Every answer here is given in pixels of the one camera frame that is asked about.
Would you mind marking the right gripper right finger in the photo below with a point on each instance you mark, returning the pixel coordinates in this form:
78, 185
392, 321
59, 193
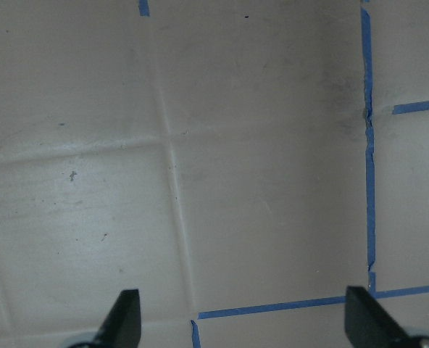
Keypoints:
368, 324

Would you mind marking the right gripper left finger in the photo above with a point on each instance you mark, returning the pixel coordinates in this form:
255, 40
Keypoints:
122, 326

